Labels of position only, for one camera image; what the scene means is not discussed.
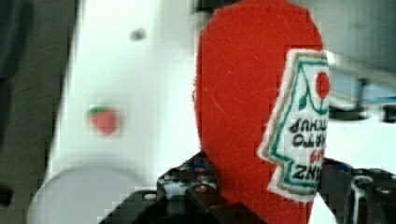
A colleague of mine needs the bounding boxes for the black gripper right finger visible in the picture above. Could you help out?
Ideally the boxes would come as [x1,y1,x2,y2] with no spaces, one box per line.
[318,158,396,224]

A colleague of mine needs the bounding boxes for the pale red strawberry toy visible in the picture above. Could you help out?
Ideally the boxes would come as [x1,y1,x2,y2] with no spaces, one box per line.
[88,105,120,136]

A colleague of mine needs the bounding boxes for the grey round plate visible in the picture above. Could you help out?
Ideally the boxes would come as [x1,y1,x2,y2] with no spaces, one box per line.
[27,166,143,224]

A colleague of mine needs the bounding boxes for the red felt ketchup bottle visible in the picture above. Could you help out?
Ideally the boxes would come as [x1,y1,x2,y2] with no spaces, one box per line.
[195,0,330,224]

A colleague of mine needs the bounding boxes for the silver black toaster oven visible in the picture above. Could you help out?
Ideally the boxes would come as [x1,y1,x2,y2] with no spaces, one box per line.
[326,50,395,124]

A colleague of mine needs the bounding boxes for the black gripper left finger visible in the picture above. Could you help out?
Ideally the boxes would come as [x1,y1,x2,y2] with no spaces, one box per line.
[157,152,224,215]

